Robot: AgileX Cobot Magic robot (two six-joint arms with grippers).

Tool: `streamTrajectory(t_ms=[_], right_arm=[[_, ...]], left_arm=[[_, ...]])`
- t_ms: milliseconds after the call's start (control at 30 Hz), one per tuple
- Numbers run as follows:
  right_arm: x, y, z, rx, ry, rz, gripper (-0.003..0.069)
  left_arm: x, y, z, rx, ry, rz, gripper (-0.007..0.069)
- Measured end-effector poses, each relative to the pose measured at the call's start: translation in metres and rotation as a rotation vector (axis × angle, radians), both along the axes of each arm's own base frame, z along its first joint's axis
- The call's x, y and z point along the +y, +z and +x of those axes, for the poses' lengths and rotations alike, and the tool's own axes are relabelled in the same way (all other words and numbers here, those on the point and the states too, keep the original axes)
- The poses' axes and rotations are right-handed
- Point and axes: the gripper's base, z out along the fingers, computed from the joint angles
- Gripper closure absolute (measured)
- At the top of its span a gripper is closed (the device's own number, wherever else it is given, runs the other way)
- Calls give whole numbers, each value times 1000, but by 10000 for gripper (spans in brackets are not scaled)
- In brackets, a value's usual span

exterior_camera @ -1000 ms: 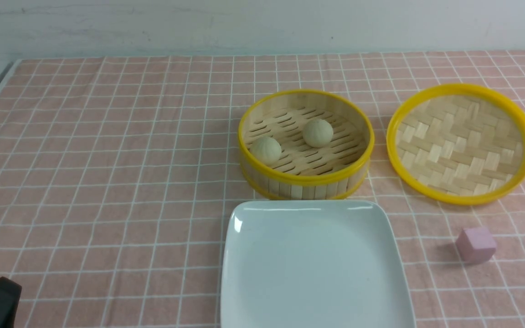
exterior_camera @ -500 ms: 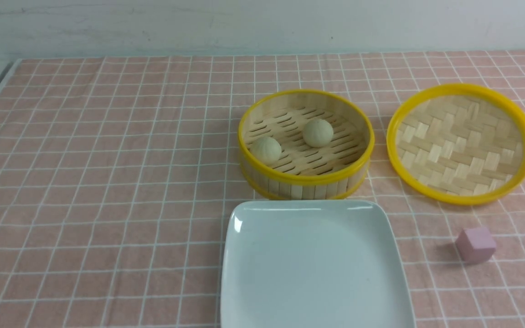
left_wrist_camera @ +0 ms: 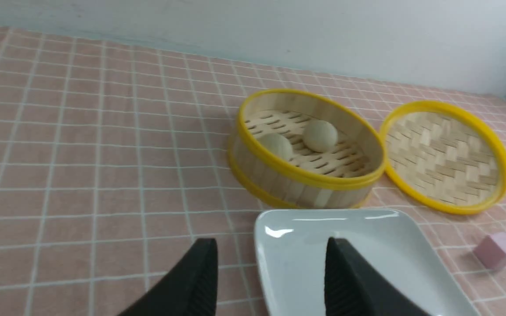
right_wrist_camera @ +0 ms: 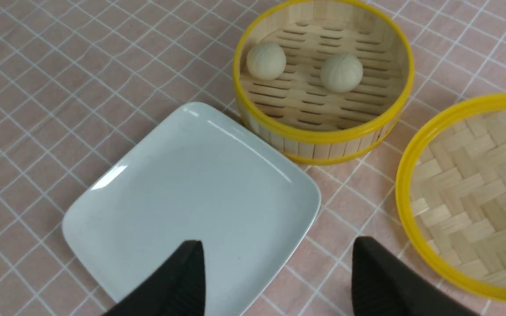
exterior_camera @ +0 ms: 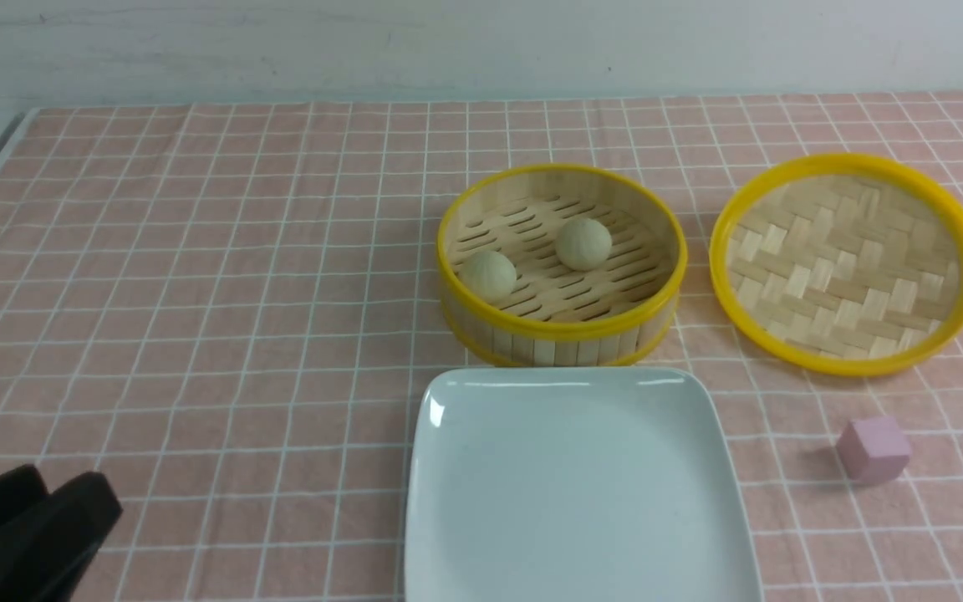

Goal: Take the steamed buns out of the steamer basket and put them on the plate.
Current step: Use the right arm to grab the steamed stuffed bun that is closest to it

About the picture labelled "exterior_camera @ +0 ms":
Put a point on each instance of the yellow rimmed bamboo steamer basket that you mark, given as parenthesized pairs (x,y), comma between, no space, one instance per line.
(556,316)

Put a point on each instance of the pink cube block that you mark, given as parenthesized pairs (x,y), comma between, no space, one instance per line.
(874,450)

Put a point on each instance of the white square plate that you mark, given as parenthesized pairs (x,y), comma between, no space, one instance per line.
(574,484)

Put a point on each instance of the yellow rimmed woven steamer lid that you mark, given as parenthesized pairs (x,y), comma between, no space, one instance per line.
(843,264)

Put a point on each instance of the pink checkered tablecloth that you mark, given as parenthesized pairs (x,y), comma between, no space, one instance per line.
(231,311)

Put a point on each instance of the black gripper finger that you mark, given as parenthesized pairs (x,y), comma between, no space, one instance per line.
(45,552)

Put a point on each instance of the steamed bun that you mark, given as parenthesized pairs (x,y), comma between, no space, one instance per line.
(490,275)
(583,244)

